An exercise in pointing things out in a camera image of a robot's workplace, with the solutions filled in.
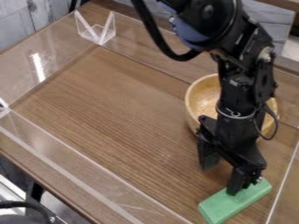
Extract brown wooden bowl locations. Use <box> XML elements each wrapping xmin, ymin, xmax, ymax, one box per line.
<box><xmin>183</xmin><ymin>73</ymin><xmax>281</xmax><ymax>141</ymax></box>

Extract black cable lower left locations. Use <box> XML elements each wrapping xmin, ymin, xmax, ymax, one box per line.
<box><xmin>0</xmin><ymin>200</ymin><xmax>57</xmax><ymax>224</ymax></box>

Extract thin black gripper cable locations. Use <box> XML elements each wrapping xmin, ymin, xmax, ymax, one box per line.
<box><xmin>253</xmin><ymin>103</ymin><xmax>281</xmax><ymax>142</ymax></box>

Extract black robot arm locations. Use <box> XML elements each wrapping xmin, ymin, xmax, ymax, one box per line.
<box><xmin>158</xmin><ymin>0</ymin><xmax>278</xmax><ymax>195</ymax></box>

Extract clear acrylic corner bracket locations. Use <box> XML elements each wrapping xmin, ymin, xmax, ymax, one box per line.
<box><xmin>74</xmin><ymin>10</ymin><xmax>117</xmax><ymax>46</ymax></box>

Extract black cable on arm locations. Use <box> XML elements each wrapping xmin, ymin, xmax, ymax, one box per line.
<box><xmin>129</xmin><ymin>0</ymin><xmax>206</xmax><ymax>63</ymax></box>

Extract clear acrylic tray wall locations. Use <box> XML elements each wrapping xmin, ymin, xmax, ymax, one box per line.
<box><xmin>0</xmin><ymin>99</ymin><xmax>191</xmax><ymax>224</ymax></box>

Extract green rectangular block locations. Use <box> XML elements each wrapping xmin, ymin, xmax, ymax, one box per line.
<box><xmin>198</xmin><ymin>179</ymin><xmax>273</xmax><ymax>224</ymax></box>

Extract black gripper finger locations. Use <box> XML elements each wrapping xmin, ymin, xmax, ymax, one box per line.
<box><xmin>228</xmin><ymin>167</ymin><xmax>252</xmax><ymax>196</ymax></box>
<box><xmin>198</xmin><ymin>134</ymin><xmax>221</xmax><ymax>170</ymax></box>

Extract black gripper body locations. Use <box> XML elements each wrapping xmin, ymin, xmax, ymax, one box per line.
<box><xmin>195</xmin><ymin>110</ymin><xmax>269</xmax><ymax>185</ymax></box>

